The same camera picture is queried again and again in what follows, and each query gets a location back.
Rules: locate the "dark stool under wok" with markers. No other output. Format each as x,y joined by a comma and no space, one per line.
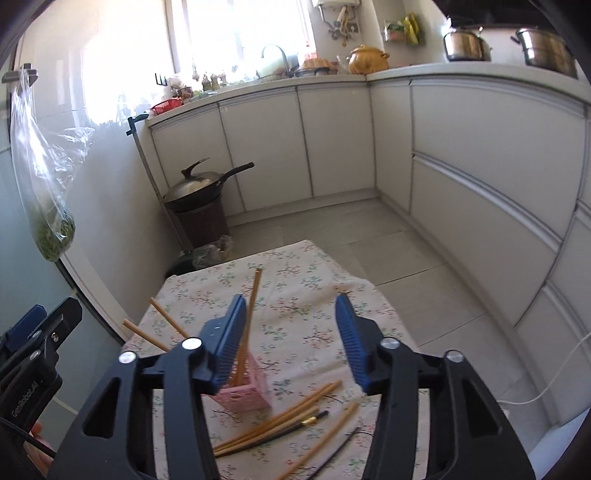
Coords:
202,225

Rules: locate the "floral tablecloth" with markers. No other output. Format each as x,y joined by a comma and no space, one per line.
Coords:
295,339

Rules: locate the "black gold-banded chopstick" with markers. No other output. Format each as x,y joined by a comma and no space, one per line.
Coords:
271,436
342,446

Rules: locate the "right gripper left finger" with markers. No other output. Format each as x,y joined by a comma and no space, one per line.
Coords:
113,435

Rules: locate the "plastic bag of greens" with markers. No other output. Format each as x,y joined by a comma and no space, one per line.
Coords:
45,165

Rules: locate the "steel stockpot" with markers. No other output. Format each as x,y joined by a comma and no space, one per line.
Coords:
466,45

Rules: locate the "black wok with lid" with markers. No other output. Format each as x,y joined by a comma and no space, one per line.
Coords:
199,189

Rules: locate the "pink perforated utensil basket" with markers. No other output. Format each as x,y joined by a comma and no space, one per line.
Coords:
252,394

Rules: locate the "yellow ceramic pot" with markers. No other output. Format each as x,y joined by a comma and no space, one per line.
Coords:
365,60

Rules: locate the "white kitchen cabinets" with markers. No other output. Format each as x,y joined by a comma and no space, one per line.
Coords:
485,169

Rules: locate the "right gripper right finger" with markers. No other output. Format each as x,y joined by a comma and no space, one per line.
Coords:
470,437

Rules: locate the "steel steamer pot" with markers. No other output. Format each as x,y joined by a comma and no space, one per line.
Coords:
545,50

